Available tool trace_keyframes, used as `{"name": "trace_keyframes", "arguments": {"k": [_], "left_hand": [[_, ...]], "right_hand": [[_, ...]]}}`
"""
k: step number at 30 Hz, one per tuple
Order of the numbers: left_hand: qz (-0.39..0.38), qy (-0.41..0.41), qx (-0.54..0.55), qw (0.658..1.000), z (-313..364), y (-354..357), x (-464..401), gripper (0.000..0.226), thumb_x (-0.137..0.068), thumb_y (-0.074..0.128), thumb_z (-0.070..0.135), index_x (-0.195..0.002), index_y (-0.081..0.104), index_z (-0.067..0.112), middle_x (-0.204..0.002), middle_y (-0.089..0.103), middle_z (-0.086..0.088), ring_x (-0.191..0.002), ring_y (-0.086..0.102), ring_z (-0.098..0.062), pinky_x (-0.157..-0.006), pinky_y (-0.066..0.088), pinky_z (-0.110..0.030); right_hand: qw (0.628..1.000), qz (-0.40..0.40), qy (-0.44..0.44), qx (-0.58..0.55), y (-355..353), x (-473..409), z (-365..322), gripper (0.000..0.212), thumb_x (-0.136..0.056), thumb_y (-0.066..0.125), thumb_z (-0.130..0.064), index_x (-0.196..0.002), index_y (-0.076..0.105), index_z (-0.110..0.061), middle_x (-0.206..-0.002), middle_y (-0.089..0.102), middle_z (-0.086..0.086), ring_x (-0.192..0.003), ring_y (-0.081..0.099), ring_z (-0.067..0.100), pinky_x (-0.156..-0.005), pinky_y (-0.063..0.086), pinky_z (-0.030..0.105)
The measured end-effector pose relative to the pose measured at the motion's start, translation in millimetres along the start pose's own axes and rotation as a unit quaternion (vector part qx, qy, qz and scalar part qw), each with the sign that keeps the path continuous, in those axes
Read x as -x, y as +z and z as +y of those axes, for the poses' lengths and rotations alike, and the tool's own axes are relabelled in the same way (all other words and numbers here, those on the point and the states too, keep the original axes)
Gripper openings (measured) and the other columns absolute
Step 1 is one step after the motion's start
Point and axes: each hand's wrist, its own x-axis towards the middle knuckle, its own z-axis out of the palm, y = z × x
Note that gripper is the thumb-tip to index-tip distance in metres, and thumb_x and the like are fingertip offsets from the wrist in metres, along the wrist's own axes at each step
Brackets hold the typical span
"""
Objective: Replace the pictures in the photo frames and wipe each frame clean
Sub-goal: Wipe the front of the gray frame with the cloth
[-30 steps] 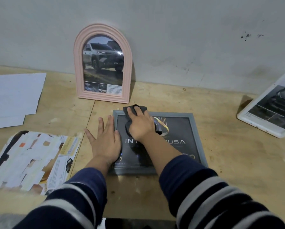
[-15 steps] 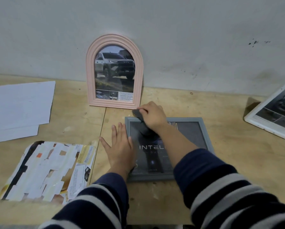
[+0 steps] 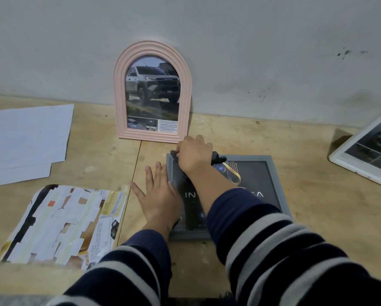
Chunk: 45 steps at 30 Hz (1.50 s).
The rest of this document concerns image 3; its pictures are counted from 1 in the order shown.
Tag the white paper sheets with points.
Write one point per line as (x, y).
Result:
(25, 137)

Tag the cut-up car brochure page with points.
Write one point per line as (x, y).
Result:
(50, 223)

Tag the white rectangular photo frame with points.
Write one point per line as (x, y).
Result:
(340, 162)

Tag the person's left forearm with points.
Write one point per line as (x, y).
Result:
(123, 267)

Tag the cut brochure pages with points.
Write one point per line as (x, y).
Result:
(107, 219)

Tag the person's left hand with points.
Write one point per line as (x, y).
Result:
(160, 200)

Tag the black cleaning cloth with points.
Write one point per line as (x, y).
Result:
(217, 159)

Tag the pink arched photo frame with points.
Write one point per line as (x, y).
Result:
(118, 92)

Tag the person's right hand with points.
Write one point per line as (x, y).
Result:
(193, 154)

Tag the double-sided arched brochure picture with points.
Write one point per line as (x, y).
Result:
(152, 89)

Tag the person's right forearm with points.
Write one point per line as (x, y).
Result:
(289, 251)

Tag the grey rectangular photo frame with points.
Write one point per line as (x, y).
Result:
(279, 188)

